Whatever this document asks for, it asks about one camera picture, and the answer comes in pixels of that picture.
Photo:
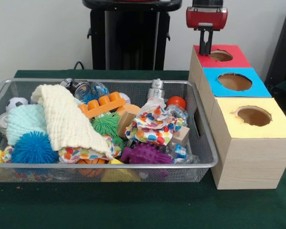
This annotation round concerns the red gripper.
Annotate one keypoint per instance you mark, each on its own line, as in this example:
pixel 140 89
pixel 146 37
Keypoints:
pixel 207 17

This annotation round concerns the orange toy building brick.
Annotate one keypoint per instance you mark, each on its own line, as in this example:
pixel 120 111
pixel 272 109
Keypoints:
pixel 102 106

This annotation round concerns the cream waffle cloth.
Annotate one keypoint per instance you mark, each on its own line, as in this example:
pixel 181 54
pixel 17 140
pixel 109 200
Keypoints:
pixel 69 119

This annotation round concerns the mint green waffle cloth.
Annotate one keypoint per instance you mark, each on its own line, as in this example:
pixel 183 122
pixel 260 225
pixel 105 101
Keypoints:
pixel 26 119

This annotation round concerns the wooden box with three holes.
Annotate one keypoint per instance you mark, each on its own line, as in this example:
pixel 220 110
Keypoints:
pixel 252 162

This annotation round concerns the small red ball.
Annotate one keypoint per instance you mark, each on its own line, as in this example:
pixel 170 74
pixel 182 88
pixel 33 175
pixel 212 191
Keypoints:
pixel 177 102

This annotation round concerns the silver toy robot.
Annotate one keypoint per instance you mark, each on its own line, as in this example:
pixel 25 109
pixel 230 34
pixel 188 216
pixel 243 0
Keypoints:
pixel 155 90

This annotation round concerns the purple spiky monster toy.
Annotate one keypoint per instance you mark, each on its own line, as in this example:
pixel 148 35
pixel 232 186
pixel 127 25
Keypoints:
pixel 145 155

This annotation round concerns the green spiky rubber ball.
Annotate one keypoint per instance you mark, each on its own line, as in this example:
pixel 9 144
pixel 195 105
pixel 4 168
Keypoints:
pixel 106 124

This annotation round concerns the small soccer ball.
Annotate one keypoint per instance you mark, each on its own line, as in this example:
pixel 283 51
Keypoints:
pixel 15 103

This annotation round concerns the blue spiky rubber ball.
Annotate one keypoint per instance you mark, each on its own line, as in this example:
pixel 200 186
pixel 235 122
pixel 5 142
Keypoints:
pixel 33 148

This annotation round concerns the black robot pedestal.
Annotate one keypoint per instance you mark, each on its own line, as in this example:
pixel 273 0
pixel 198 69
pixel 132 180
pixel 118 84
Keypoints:
pixel 133 35

